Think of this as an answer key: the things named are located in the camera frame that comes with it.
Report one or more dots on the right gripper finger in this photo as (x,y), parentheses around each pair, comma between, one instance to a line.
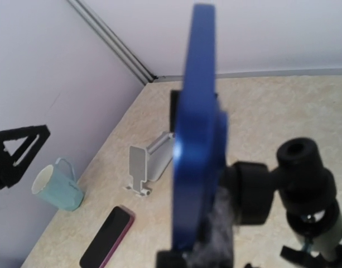
(13,166)

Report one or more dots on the black phone red case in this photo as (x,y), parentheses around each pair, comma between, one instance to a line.
(108,238)

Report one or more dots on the silver folding phone stand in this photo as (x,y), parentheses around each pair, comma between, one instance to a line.
(147,164)

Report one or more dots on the blue phone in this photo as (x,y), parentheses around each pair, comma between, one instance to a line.
(200,134)

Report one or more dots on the black tall phone stand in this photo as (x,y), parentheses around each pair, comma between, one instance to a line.
(244,196)

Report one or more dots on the light blue mug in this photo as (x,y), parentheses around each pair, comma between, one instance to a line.
(58,185)

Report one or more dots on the left aluminium frame post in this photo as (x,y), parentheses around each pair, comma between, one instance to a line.
(124,54)

